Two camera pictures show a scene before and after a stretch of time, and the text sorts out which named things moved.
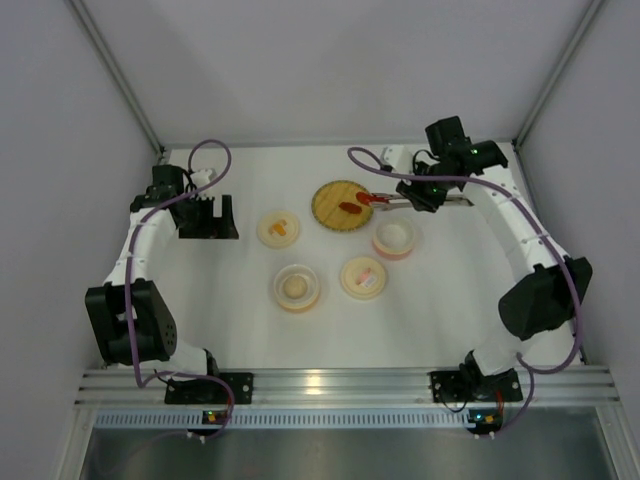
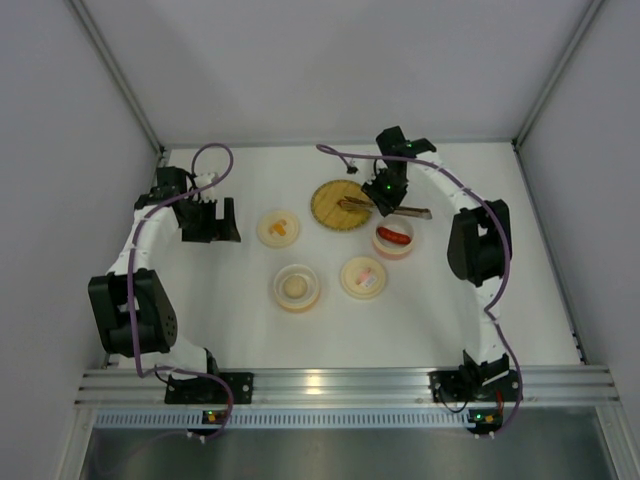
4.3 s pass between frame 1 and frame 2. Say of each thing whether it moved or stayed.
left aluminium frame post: stayed
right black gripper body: moved
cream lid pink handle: stayed
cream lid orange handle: stayed
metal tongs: moved
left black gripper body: stayed
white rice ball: stayed
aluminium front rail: stayed
